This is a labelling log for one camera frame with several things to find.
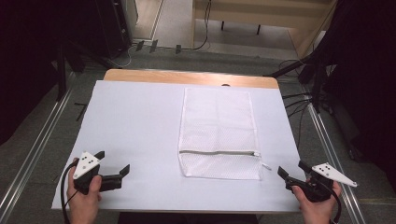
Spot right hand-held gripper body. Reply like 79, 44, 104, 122
305, 161, 360, 203

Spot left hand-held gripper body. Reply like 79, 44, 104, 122
72, 151, 104, 196

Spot white mesh laundry bag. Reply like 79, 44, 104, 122
177, 87, 273, 181

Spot person's right hand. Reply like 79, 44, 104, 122
290, 179, 343, 220

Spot person's left hand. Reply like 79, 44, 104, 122
66, 158, 103, 217

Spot white table sheet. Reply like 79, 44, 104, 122
50, 79, 308, 215

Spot black metal stand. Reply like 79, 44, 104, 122
263, 51, 331, 114
55, 39, 123, 103

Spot wooden table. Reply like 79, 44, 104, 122
103, 68, 279, 90

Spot black curtain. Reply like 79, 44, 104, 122
311, 0, 396, 190
0, 0, 106, 147

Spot black cabinet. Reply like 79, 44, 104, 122
93, 0, 134, 60

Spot light wooden bench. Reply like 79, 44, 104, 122
191, 0, 339, 60

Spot metal floor rail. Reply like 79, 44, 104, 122
306, 102, 367, 224
0, 88, 75, 219

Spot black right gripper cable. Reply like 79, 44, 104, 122
317, 176, 344, 224

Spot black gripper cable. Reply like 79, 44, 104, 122
60, 162, 79, 224
317, 176, 344, 224

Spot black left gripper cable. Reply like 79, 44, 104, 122
60, 162, 79, 224

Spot black floor cables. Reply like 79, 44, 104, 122
280, 59, 314, 151

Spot white floor cable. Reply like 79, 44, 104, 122
114, 42, 138, 69

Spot black hanging cable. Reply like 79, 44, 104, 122
178, 0, 213, 52

